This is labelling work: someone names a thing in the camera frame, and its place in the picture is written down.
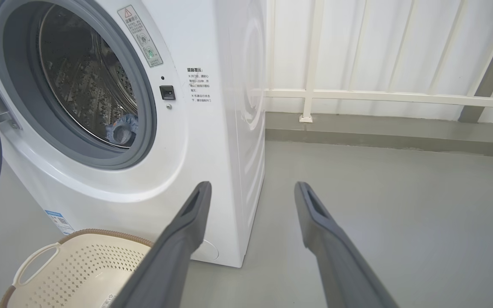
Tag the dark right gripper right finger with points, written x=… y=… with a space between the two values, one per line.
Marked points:
x=340 y=269

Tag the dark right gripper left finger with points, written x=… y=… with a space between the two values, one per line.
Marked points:
x=173 y=256

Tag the blue patterned garment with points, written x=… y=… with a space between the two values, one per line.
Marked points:
x=124 y=128

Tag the paper basket product sticker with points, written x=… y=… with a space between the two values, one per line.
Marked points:
x=108 y=301

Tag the white front-load washing machine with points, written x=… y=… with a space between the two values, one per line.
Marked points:
x=212 y=171

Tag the cream perforated laundry basket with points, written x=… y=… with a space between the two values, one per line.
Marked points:
x=79 y=273

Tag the black door lock slot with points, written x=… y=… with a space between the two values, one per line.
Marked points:
x=167 y=92

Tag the grey rubber door gasket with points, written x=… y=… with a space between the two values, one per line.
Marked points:
x=15 y=85

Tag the round white filter cover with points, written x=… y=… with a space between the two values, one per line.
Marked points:
x=208 y=252

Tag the blue energy label sticker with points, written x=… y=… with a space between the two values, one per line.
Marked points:
x=60 y=222

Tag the white metal railing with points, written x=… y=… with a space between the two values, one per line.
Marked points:
x=400 y=97

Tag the perforated steel washer drum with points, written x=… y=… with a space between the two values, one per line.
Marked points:
x=79 y=77

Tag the white caution sticker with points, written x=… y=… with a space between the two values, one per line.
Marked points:
x=141 y=38

